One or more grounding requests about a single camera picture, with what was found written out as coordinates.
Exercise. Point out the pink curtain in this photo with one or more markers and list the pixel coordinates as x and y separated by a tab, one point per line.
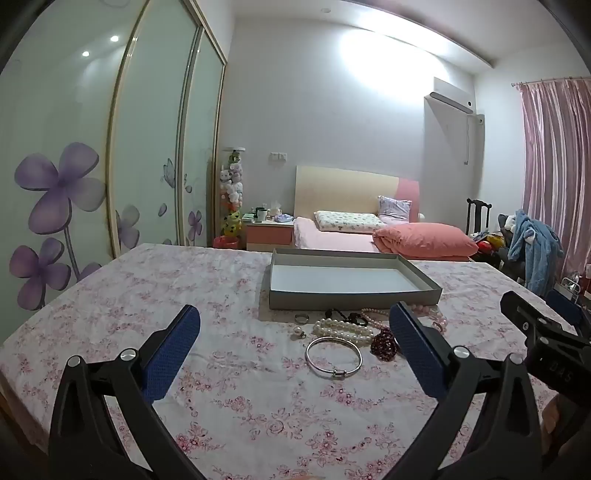
554	161

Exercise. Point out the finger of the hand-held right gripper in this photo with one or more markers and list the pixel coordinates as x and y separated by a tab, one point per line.
519	311
565	307

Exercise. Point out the grey cardboard tray box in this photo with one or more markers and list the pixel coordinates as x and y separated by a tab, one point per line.
341	277

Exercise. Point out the pink nightstand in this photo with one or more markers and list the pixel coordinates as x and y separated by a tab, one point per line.
270	235

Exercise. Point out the silver bangle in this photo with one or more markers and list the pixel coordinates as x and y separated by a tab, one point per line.
339	374

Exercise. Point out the person's right hand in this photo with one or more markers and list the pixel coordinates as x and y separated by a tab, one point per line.
549	424

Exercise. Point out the white air conditioner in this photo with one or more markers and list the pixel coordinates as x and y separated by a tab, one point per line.
450	94

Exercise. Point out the blue robe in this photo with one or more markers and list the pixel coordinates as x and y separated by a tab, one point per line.
535	249

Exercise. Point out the beige and pink headboard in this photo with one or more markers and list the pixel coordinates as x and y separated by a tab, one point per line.
341	189

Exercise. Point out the bed with pink sheet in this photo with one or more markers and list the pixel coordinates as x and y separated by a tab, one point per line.
332	240

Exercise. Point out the white air conditioner pipe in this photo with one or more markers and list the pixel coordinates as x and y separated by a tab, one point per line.
467	138

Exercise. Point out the light blue cloth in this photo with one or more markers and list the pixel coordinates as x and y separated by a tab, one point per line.
284	218

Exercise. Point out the red pot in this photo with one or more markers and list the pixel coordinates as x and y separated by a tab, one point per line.
226	242

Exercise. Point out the frosted floral wardrobe door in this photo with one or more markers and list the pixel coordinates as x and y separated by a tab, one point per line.
51	138
203	138
147	138

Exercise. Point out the curtain rod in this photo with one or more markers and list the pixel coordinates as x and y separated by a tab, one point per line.
545	82

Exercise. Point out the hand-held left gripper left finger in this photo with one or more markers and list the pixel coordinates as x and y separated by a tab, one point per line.
173	350

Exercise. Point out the pile of colourful toys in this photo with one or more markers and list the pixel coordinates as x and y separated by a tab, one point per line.
489	242

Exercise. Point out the lilac patterned pillow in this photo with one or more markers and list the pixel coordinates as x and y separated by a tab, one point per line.
395	207

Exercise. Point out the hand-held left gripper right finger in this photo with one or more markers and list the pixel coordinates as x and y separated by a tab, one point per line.
415	350

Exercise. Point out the folded pink quilt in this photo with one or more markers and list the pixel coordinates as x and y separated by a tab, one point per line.
425	240

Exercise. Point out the white wall switch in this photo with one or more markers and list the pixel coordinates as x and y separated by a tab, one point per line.
278	156

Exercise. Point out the metal rack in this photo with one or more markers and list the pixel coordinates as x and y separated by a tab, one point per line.
572	282

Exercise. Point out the white patterned pillow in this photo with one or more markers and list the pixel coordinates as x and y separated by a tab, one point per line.
346	220

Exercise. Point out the pink floral tablecloth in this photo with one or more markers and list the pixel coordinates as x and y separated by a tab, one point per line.
231	369

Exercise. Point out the black wooden chair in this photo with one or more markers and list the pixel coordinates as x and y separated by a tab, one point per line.
472	217

